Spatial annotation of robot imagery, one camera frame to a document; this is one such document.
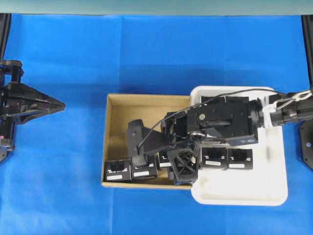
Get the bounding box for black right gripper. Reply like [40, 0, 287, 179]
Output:
[161, 100, 258, 185]

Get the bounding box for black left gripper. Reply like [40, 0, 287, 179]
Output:
[0, 82, 66, 124]

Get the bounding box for black small product box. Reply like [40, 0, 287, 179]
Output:
[104, 159, 132, 182]
[201, 147, 227, 170]
[227, 148, 253, 170]
[131, 156, 157, 180]
[201, 96, 249, 105]
[156, 151, 172, 170]

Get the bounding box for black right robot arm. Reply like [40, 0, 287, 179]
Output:
[159, 91, 313, 185]

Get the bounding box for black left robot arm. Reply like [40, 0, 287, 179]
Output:
[0, 60, 66, 162]

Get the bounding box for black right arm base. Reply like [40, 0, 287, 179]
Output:
[295, 119, 313, 171]

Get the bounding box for open brown cardboard box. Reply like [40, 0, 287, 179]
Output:
[101, 94, 191, 190]

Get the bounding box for blue table cloth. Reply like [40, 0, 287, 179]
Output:
[0, 14, 313, 235]

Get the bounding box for white plastic tray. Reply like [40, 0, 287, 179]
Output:
[189, 85, 289, 207]

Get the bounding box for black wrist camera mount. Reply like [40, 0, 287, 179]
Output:
[126, 119, 170, 167]

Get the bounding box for thin black cable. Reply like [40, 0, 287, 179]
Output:
[135, 88, 284, 150]

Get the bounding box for black frame post left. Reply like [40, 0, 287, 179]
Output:
[0, 13, 12, 61]

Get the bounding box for black frame post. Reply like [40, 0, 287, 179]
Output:
[301, 15, 313, 87]
[0, 13, 12, 61]

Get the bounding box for black frame post right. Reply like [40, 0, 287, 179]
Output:
[301, 15, 313, 87]

